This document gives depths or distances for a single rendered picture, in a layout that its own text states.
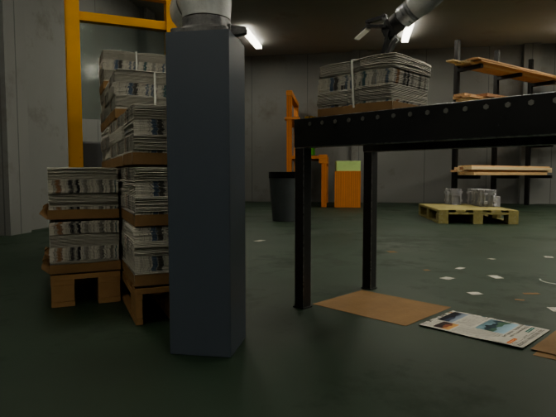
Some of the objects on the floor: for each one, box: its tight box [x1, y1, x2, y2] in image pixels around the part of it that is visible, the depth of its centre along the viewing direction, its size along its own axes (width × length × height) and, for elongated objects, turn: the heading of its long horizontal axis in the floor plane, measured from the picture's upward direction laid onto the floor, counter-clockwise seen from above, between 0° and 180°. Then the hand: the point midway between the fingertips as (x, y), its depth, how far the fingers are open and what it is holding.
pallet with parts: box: [419, 189, 519, 224], centre depth 643 cm, size 136×96×38 cm
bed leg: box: [361, 151, 377, 290], centre depth 248 cm, size 6×6×68 cm
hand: (364, 50), depth 214 cm, fingers open, 13 cm apart
